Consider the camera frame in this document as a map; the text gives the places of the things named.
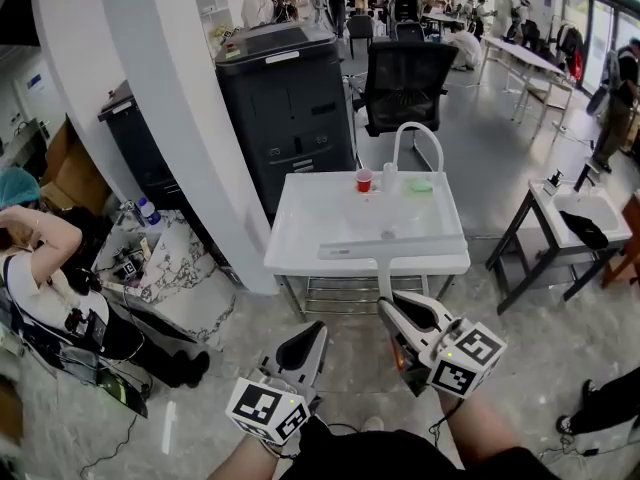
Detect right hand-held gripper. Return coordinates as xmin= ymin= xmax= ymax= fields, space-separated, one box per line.
xmin=377 ymin=291 xmax=508 ymax=401

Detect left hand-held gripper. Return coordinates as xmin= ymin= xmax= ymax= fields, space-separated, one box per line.
xmin=224 ymin=320 xmax=330 ymax=446

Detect white squeegee with orange handle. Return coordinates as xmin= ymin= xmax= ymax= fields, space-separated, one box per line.
xmin=317 ymin=234 xmax=469 ymax=372

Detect person's right forearm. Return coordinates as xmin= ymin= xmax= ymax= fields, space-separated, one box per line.
xmin=438 ymin=392 xmax=525 ymax=480

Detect person's left forearm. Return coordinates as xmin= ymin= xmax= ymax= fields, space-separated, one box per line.
xmin=206 ymin=435 xmax=282 ymax=480

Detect metal sink stand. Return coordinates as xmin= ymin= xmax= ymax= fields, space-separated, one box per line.
xmin=278 ymin=272 xmax=457 ymax=325

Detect person's black clothing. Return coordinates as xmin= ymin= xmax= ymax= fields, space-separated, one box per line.
xmin=278 ymin=415 xmax=554 ymax=480

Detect pale green soap tray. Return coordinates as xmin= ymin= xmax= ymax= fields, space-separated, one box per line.
xmin=401 ymin=176 xmax=436 ymax=200

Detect white sink basin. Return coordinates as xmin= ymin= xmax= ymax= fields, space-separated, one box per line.
xmin=263 ymin=169 xmax=472 ymax=278

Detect marble countertop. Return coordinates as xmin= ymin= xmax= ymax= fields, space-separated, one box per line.
xmin=93 ymin=207 xmax=237 ymax=340

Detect small white sink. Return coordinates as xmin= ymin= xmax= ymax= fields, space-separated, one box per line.
xmin=528 ymin=177 xmax=634 ymax=250

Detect black cloth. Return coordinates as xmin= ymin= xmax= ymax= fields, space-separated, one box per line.
xmin=558 ymin=209 xmax=611 ymax=251

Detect black soap dispenser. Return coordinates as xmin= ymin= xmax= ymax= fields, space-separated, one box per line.
xmin=544 ymin=168 xmax=566 ymax=197

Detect white curved faucet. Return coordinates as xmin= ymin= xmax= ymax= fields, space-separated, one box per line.
xmin=391 ymin=121 xmax=446 ymax=175

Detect clear water bottle blue cap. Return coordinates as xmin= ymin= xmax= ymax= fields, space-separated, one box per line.
xmin=135 ymin=196 xmax=163 ymax=227

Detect brown wooden stool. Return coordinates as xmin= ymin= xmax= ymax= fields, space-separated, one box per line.
xmin=599 ymin=194 xmax=640 ymax=290

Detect black faucet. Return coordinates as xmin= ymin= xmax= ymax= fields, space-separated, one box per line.
xmin=573 ymin=159 xmax=599 ymax=193

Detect large black printer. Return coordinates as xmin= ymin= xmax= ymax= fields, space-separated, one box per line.
xmin=214 ymin=21 xmax=357 ymax=220

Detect black mesh office chair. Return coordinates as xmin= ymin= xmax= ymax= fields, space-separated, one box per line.
xmin=361 ymin=40 xmax=461 ymax=140

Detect small black cabinet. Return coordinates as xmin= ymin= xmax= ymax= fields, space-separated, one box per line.
xmin=96 ymin=79 xmax=182 ymax=210

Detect brown cardboard box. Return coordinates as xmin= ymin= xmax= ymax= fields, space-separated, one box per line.
xmin=39 ymin=115 xmax=114 ymax=204

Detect long white table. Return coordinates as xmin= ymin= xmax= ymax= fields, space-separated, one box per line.
xmin=481 ymin=34 xmax=577 ymax=135

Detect dark plain chair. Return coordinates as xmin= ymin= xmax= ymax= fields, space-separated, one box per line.
xmin=346 ymin=13 xmax=377 ymax=60

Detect clothes rack with garments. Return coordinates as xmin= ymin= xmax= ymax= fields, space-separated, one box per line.
xmin=551 ymin=16 xmax=587 ymax=83

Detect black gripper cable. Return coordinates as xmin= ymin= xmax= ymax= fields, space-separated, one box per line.
xmin=428 ymin=401 xmax=465 ymax=450

